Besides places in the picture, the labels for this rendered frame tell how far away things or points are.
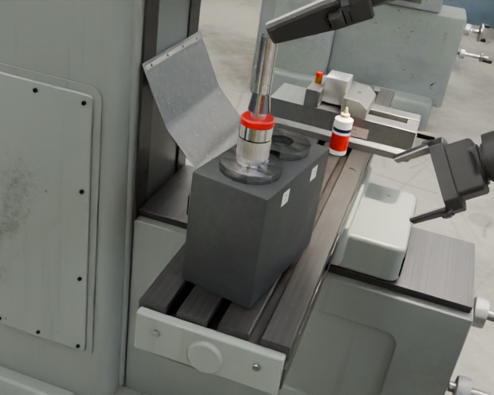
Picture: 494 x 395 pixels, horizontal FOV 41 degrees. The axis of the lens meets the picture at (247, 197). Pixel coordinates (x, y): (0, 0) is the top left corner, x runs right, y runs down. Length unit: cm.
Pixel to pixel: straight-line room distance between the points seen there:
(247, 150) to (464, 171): 34
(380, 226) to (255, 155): 62
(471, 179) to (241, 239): 36
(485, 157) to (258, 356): 44
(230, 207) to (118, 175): 62
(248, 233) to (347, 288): 60
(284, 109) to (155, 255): 46
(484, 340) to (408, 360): 118
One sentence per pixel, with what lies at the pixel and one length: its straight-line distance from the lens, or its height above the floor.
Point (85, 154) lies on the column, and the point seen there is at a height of 91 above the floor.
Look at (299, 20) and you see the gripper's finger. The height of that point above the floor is 145.
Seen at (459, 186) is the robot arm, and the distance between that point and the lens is 104.
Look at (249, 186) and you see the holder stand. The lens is 89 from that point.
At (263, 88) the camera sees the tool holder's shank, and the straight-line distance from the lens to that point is 87.
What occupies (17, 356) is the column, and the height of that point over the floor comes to 25.
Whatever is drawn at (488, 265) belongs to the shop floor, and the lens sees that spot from 319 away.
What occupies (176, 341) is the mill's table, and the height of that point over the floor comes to 93.
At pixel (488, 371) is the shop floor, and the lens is 258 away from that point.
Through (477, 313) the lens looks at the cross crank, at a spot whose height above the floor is 68.
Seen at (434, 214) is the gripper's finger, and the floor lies 110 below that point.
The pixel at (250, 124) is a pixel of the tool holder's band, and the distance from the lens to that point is 88.
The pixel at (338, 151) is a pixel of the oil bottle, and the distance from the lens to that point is 147.
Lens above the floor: 157
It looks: 29 degrees down
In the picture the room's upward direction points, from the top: 9 degrees clockwise
